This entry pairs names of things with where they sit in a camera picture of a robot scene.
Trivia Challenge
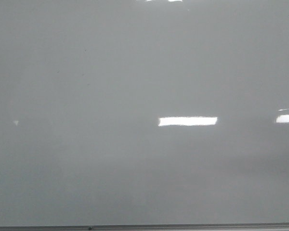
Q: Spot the white glossy whiteboard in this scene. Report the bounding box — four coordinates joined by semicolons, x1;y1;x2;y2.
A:
0;0;289;226

